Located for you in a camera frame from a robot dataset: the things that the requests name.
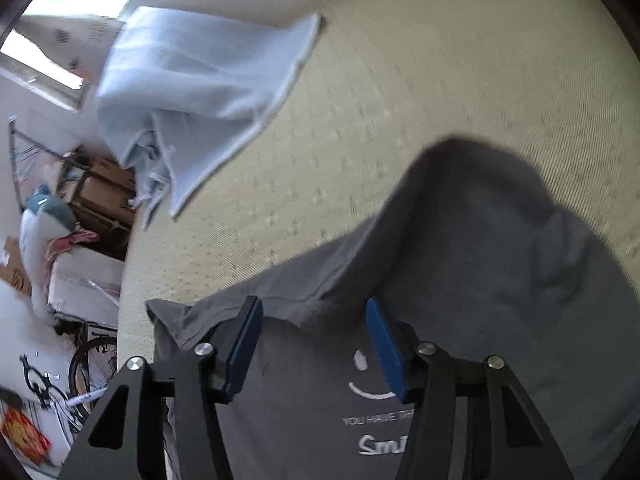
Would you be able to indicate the bicycle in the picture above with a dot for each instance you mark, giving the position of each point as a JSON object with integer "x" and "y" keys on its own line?
{"x": 80, "y": 370}

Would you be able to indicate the flat cardboard piece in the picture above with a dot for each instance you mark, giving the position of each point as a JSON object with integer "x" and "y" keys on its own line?
{"x": 12, "y": 267}

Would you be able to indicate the red printed box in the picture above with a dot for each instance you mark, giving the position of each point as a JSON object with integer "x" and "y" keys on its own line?
{"x": 22, "y": 432}

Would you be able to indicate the pink plaid cloth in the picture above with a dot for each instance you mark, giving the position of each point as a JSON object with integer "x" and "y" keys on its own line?
{"x": 70, "y": 245}

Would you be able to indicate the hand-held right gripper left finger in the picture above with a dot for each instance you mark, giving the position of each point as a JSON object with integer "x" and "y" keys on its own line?
{"x": 245, "y": 345}

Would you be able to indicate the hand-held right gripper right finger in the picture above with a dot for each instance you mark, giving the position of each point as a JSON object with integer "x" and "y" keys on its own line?
{"x": 387, "y": 355}

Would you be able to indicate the white printed curtain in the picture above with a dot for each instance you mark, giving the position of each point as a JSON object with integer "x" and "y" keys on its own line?
{"x": 65, "y": 40}

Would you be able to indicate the brown cardboard box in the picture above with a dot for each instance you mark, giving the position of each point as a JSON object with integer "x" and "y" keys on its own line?
{"x": 107, "y": 202}
{"x": 115, "y": 172}

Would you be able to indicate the teal and white plush toy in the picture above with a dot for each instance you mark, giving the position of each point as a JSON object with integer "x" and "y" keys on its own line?
{"x": 47, "y": 210}

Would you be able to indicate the grey printed t-shirt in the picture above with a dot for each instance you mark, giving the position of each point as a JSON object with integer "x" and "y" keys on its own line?
{"x": 500, "y": 260}

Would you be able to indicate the light blue blanket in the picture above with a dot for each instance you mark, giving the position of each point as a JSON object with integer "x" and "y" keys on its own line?
{"x": 200, "y": 75}

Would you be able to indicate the brown cardboard boxes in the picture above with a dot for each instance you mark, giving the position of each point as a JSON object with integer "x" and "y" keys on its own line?
{"x": 72, "y": 185}

